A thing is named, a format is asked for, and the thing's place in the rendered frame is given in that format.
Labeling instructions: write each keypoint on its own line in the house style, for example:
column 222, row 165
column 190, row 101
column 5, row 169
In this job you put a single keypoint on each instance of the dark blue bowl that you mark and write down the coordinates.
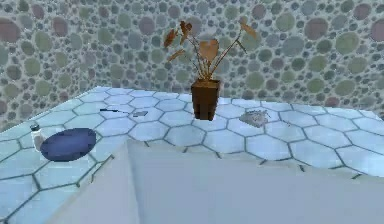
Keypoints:
column 68, row 144

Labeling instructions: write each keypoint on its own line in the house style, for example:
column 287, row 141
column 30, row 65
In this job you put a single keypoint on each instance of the brown potted house plant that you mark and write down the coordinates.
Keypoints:
column 205, row 98

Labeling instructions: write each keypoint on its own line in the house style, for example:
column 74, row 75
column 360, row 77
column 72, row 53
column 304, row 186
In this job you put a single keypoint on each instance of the pale grey cabinet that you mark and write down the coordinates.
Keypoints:
column 213, row 190

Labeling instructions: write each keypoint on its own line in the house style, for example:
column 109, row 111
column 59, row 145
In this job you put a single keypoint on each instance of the clear glass shaker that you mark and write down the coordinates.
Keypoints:
column 36, row 135

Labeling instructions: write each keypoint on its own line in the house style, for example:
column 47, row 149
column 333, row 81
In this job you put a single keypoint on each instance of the grey crumpled cloth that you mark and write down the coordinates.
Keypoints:
column 254, row 117

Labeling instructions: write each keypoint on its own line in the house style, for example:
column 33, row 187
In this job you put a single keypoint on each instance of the dark thin knife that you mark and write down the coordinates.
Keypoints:
column 115, row 111

